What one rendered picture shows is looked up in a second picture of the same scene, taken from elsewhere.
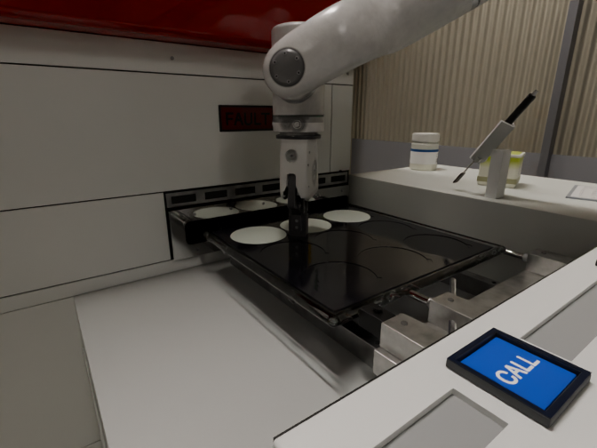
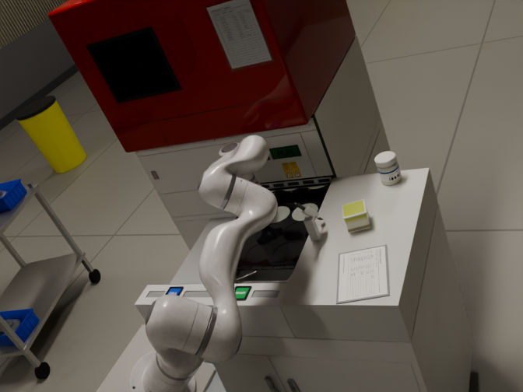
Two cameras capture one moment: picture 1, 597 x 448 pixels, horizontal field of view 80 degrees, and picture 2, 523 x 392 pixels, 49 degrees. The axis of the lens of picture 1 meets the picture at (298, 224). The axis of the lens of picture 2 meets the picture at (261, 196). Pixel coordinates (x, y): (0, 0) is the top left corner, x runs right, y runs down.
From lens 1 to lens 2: 197 cm
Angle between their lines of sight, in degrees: 64
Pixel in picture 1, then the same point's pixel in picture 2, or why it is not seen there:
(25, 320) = (199, 223)
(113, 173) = not seen: hidden behind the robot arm
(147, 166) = not seen: hidden behind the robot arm
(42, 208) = (192, 190)
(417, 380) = (165, 287)
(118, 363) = (194, 253)
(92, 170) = not seen: hidden behind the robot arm
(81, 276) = (210, 212)
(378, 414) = (156, 288)
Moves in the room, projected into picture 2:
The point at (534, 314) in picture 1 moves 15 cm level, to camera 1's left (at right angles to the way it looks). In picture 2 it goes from (196, 288) to (178, 271)
